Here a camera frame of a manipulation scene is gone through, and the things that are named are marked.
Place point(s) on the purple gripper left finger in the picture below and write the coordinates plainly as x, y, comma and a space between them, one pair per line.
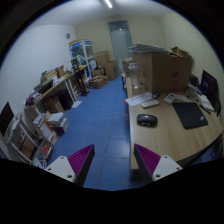
75, 167

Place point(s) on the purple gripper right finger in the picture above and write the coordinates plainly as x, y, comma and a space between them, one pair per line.
152, 166

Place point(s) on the black computer mouse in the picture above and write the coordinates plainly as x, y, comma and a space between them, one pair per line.
146, 119

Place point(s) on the black mouse pad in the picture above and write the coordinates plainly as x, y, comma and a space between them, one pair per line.
190, 115

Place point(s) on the stack of books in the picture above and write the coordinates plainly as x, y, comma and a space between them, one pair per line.
58, 123

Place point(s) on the white bookshelf with books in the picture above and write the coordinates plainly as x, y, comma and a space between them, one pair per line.
30, 148

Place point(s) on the white remote control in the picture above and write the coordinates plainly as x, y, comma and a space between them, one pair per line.
150, 103

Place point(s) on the white calculator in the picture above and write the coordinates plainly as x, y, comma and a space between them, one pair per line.
169, 98

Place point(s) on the white paper sheet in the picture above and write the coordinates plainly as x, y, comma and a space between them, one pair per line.
138, 99

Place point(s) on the wooden side desk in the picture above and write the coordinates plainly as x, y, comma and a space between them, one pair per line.
48, 87

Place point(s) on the open notebook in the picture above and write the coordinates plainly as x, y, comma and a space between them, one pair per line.
205, 102

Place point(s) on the black monitor at left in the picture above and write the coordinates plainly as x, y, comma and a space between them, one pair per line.
6, 115

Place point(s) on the open cardboard box on floor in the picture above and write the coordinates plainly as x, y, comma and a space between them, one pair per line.
98, 82

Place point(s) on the large cardboard box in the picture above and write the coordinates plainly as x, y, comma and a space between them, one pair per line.
162, 72

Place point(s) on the black monitor on desk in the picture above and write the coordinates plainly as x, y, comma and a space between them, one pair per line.
209, 88

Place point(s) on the stacked cardboard boxes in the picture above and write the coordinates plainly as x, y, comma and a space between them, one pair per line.
103, 60

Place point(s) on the glass display cabinet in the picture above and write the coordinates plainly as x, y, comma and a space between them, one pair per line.
84, 52

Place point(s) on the grey door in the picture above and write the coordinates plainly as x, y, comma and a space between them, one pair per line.
121, 38

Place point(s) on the ceiling light tube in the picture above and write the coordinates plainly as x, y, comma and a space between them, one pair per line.
108, 3

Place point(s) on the round wall clock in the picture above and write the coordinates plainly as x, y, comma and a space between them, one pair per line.
68, 35

